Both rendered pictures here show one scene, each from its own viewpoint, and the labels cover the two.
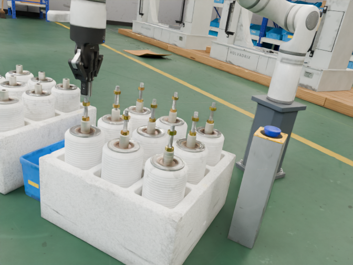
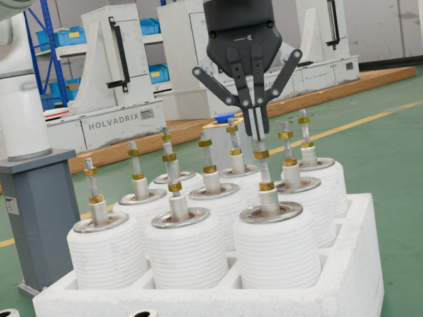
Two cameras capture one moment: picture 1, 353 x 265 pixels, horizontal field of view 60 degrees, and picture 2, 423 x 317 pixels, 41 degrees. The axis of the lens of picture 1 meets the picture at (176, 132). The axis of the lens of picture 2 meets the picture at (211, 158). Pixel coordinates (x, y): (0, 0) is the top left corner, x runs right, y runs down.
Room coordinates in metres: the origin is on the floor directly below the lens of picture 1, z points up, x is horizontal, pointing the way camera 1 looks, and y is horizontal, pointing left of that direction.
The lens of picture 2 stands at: (0.77, 0.86, 0.44)
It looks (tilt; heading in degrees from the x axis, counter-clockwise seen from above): 10 degrees down; 268
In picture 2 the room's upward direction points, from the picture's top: 10 degrees counter-clockwise
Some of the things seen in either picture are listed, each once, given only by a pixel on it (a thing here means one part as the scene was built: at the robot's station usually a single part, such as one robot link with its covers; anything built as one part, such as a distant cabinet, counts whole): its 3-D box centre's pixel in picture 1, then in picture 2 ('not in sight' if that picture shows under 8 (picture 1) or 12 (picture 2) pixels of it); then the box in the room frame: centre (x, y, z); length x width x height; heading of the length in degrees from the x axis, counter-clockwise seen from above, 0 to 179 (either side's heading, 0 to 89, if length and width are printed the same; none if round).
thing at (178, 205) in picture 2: (115, 115); (179, 208); (0.80, 0.17, 0.26); 0.02 x 0.02 x 0.03
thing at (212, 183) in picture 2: (151, 127); (212, 183); (0.75, 0.07, 0.26); 0.02 x 0.02 x 0.03
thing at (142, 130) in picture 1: (151, 131); (213, 192); (0.75, 0.07, 0.25); 0.08 x 0.08 x 0.01
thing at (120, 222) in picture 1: (144, 183); (232, 295); (0.75, 0.07, 0.09); 0.39 x 0.39 x 0.18; 65
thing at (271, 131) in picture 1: (271, 132); (225, 119); (0.70, -0.23, 0.32); 0.04 x 0.04 x 0.02
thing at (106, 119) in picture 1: (115, 119); (180, 218); (0.80, 0.17, 0.25); 0.08 x 0.08 x 0.01
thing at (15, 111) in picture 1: (7, 129); not in sight; (0.82, 0.50, 0.16); 0.10 x 0.10 x 0.18
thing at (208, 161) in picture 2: (153, 113); (207, 156); (0.75, 0.07, 0.30); 0.01 x 0.01 x 0.08
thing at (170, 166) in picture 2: (116, 99); (172, 173); (0.80, 0.17, 0.31); 0.01 x 0.01 x 0.08
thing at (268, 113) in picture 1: (268, 137); (46, 222); (1.11, -0.36, 0.15); 0.15 x 0.15 x 0.30; 36
